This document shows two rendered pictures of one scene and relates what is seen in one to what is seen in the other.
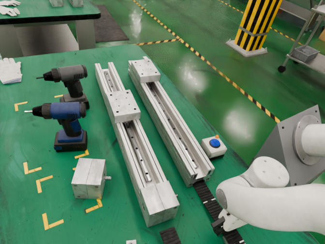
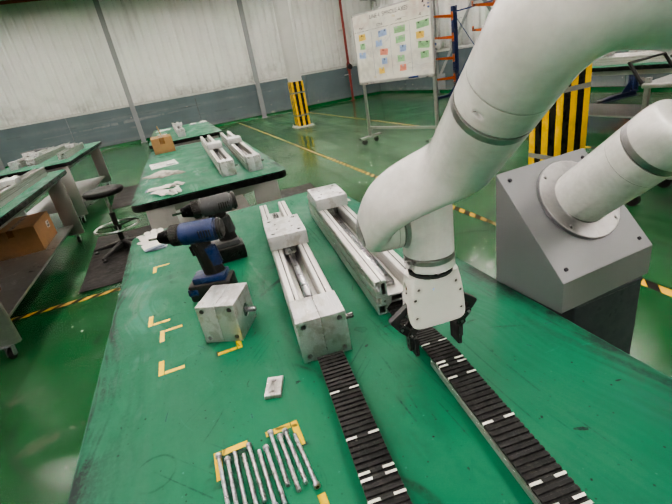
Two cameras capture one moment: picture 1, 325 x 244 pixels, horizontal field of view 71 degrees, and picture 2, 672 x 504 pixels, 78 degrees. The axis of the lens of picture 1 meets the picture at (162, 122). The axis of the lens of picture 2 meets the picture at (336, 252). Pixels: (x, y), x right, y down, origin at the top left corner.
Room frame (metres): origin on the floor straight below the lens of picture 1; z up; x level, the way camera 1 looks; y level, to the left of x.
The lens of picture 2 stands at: (-0.30, -0.32, 1.31)
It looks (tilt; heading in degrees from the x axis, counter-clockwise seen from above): 24 degrees down; 18
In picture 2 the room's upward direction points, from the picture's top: 10 degrees counter-clockwise
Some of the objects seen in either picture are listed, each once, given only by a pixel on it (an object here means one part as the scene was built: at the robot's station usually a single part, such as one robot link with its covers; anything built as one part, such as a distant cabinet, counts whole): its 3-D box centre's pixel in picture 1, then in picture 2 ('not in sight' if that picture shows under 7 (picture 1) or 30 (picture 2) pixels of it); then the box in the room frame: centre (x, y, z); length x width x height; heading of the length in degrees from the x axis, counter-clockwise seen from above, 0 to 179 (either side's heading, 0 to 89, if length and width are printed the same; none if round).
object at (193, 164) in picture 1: (161, 109); (348, 235); (0.85, 0.02, 0.82); 0.80 x 0.10 x 0.09; 29
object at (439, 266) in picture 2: not in sight; (427, 258); (0.33, -0.26, 0.99); 0.09 x 0.08 x 0.03; 119
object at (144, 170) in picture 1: (122, 115); (289, 250); (0.75, 0.18, 0.82); 0.80 x 0.10 x 0.09; 29
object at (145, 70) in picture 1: (145, 72); (327, 200); (1.06, 0.14, 0.87); 0.16 x 0.11 x 0.07; 29
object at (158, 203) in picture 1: (161, 202); (325, 323); (0.37, -0.04, 0.83); 0.12 x 0.09 x 0.10; 119
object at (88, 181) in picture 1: (94, 178); (231, 311); (0.41, 0.20, 0.83); 0.11 x 0.10 x 0.10; 97
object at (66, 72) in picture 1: (65, 89); (211, 230); (0.79, 0.45, 0.89); 0.20 x 0.08 x 0.22; 124
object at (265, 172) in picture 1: (258, 185); (423, 213); (0.33, -0.26, 1.07); 0.09 x 0.08 x 0.13; 119
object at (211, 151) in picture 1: (211, 148); not in sight; (0.66, -0.22, 0.81); 0.10 x 0.08 x 0.06; 119
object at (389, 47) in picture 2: not in sight; (396, 78); (6.46, 0.52, 0.97); 1.51 x 0.50 x 1.95; 55
